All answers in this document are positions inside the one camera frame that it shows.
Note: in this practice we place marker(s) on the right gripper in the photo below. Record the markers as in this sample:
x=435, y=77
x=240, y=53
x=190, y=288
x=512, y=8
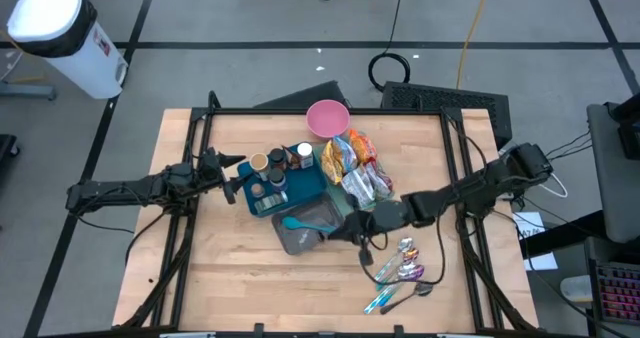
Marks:
x=360, y=225

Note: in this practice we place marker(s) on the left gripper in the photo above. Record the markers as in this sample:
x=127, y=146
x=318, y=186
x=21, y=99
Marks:
x=210, y=170

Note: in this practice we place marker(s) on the tan lid spice jar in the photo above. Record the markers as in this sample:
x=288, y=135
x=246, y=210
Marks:
x=259, y=162

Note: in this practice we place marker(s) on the small brown lid jar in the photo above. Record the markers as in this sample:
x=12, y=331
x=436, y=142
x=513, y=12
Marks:
x=257, y=190

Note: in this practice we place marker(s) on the teal plastic spoon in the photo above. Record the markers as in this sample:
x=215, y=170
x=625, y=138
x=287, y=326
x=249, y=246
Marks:
x=292, y=223

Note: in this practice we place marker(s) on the green herb spice jar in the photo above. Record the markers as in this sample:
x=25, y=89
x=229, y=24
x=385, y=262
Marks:
x=270, y=204

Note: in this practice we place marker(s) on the white red ramen packet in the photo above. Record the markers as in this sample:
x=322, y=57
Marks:
x=380, y=180

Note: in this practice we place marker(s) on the white lid spice jar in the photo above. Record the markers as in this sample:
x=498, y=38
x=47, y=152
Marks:
x=305, y=150

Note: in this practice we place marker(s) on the orange ramen packet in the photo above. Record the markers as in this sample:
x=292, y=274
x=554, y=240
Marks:
x=362, y=145

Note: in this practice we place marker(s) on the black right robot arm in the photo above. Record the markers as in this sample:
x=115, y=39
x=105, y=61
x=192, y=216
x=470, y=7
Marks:
x=450, y=198

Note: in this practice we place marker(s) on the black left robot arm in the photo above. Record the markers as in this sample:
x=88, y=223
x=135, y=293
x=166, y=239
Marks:
x=115, y=190

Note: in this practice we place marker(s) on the light green plastic bin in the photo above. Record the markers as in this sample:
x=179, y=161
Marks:
x=336, y=198

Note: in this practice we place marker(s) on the grey translucent plastic bin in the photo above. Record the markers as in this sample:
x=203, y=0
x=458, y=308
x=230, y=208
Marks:
x=300, y=245

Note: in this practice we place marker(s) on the blue plastic bin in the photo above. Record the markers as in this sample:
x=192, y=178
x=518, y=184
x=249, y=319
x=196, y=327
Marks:
x=305, y=188

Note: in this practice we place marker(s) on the rainbow metal spoon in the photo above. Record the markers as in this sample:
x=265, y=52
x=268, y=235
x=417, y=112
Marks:
x=411, y=254

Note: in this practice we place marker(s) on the purple metal spoon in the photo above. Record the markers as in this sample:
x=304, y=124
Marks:
x=416, y=271

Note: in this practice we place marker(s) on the dark steel spoon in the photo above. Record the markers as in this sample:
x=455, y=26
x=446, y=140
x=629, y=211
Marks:
x=423, y=290

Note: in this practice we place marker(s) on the black computer tower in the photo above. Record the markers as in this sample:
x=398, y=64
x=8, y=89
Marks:
x=310, y=98

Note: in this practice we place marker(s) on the pink bowl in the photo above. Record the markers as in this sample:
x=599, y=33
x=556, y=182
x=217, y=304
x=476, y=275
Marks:
x=327, y=118

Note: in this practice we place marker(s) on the white paper sheet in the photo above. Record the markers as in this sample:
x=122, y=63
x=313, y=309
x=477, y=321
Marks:
x=532, y=223

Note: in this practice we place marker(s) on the white trash can black bag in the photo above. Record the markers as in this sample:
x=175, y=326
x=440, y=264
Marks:
x=65, y=38

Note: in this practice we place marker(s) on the grey metal stand base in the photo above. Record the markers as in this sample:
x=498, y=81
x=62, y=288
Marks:
x=30, y=90

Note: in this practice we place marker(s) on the black desk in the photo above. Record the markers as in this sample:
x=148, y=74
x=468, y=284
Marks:
x=565, y=233

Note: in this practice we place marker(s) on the white computer mouse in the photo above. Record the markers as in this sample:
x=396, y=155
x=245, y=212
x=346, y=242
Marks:
x=575, y=288

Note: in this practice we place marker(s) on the RGB backlit keyboard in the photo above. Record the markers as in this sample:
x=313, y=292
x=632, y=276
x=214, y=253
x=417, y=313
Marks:
x=620, y=293

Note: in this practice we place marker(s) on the black desk device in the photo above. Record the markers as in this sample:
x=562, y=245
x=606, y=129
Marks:
x=631, y=133

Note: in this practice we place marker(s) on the black aluminium table frame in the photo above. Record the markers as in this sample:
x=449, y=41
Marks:
x=235, y=111

